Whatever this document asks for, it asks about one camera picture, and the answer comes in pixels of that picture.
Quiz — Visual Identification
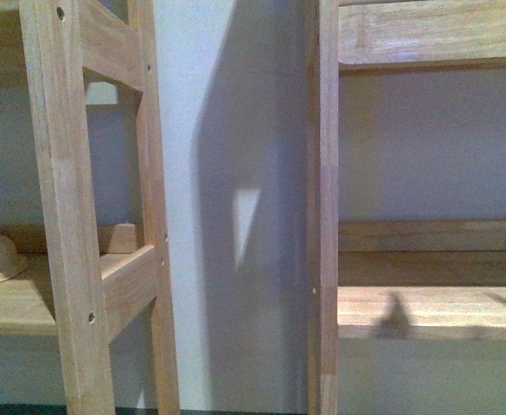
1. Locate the left wooden shelf unit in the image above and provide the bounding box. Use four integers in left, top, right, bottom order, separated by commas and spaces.
0, 1, 180, 414

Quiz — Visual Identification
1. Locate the wooden shelf unit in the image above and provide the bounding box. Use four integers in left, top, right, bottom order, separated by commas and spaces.
0, 1, 180, 414
304, 1, 506, 414

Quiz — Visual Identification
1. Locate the right wooden shelf unit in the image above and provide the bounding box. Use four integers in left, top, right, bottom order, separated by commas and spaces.
304, 1, 506, 414

